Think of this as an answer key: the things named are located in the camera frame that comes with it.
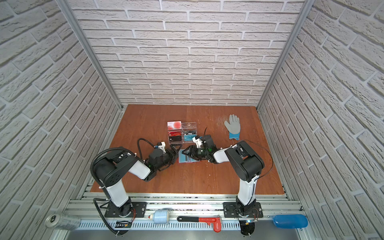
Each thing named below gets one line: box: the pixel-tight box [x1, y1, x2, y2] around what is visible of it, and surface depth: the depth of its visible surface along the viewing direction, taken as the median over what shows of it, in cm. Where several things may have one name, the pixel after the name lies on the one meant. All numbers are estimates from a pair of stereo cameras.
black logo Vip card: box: [183, 130, 197, 135], surface depth 99 cm
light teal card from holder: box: [178, 149, 200, 163], surface depth 91 cm
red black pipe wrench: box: [176, 215, 222, 233], surface depth 72 cm
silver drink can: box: [45, 213, 81, 231], surface depth 61 cm
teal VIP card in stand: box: [183, 134, 197, 141], surface depth 99 cm
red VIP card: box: [168, 131, 182, 136], surface depth 99 cm
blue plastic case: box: [272, 214, 309, 229], surface depth 71 cm
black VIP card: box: [169, 135, 182, 142], surface depth 99 cm
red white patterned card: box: [167, 121, 182, 130], surface depth 99 cm
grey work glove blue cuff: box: [224, 114, 241, 140], surface depth 109 cm
